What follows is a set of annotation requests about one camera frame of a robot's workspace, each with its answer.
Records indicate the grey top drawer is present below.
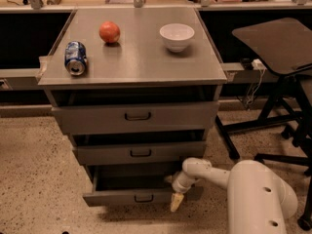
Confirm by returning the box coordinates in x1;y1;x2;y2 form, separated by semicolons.
52;101;219;135

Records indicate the blue soda can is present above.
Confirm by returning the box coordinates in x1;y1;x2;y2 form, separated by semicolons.
64;41;88;76

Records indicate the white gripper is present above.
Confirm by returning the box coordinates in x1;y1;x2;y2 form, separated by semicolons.
164;171;197;213

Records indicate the grey drawer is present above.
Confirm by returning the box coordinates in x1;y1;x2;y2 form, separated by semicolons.
73;141;206;166
83;161;181;207
52;101;219;135

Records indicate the white power adapter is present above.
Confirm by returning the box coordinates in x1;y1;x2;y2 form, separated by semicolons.
252;58;265;70

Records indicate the grey drawer cabinet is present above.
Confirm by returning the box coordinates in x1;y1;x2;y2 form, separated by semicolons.
37;6;228;193

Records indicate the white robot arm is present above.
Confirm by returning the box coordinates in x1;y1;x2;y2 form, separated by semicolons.
165;157;298;234

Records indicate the grey middle drawer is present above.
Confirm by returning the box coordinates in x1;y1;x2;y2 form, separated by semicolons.
73;141;206;166

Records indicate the red apple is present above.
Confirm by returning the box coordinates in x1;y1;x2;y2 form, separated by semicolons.
98;21;120;44

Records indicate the black side table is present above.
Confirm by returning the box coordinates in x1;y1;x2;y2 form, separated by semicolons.
215;18;312;167

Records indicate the grey bottom drawer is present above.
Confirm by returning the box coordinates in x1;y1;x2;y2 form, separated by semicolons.
83;161;181;207

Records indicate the black office chair base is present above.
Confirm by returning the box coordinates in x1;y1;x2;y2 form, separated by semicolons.
253;71;312;231

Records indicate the white ceramic bowl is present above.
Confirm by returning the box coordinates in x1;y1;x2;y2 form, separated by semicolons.
159;23;195;53

